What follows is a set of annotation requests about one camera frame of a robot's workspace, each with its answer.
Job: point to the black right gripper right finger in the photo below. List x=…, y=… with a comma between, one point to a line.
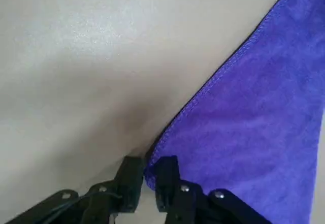
x=167, y=183

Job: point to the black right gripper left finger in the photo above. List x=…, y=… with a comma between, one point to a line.
x=127, y=183

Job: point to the purple microfibre towel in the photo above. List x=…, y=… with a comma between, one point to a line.
x=254, y=107

